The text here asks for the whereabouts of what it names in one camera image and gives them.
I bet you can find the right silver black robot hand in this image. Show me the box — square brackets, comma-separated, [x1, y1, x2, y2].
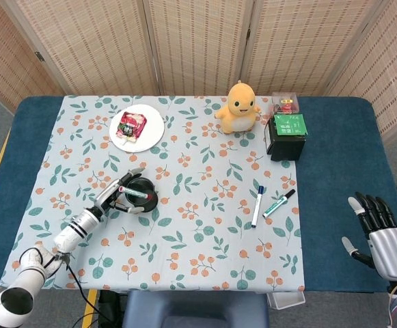
[341, 191, 397, 283]

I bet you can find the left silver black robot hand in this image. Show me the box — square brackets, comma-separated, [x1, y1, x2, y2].
[94, 167, 145, 215]

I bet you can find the red-capped green marker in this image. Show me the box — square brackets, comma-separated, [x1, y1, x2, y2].
[118, 186, 151, 200]

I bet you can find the black pen cup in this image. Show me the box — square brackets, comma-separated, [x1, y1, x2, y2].
[122, 177, 160, 215]

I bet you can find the black-capped green marker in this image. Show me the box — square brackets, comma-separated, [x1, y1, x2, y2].
[262, 189, 297, 219]

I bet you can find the blue-capped white marker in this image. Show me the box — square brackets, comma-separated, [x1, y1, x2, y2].
[251, 184, 266, 229]

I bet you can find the red snack packet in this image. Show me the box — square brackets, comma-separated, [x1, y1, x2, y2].
[116, 111, 148, 145]

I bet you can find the white paper plate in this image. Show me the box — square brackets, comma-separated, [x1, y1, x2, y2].
[109, 104, 165, 153]

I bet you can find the floral leaf berry tablecloth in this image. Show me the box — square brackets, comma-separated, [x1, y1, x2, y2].
[0, 94, 305, 292]

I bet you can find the black device under table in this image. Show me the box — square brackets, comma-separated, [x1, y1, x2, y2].
[98, 290, 128, 323]

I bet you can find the white plastic bin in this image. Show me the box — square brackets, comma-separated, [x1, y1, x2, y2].
[266, 290, 305, 310]

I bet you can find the blue padded seat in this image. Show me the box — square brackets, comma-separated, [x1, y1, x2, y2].
[122, 290, 270, 328]

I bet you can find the black cardboard box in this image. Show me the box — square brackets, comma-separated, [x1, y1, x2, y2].
[264, 114, 308, 162]

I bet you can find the orange plush dinosaur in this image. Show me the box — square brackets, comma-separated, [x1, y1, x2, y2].
[215, 79, 262, 134]

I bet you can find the green paper packet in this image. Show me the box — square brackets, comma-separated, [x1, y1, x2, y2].
[273, 114, 308, 137]

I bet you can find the bamboo folding screen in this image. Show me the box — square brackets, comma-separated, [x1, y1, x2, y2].
[0, 0, 397, 144]

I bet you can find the clear plastic box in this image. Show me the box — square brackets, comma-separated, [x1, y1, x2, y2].
[271, 92, 301, 115]

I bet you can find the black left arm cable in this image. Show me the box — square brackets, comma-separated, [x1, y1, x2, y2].
[56, 251, 112, 324]

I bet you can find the black floor cable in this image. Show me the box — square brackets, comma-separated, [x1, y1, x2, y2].
[71, 313, 95, 328]

